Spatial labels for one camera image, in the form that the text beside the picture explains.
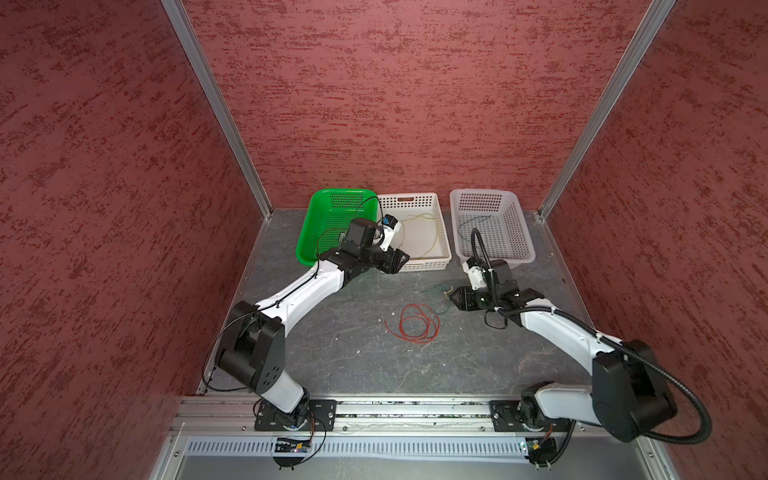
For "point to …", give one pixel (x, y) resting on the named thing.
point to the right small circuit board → (539, 449)
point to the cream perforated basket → (423, 233)
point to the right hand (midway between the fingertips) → (457, 300)
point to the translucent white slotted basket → (499, 220)
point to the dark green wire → (476, 217)
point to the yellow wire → (412, 217)
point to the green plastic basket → (327, 220)
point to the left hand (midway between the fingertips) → (398, 257)
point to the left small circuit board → (282, 446)
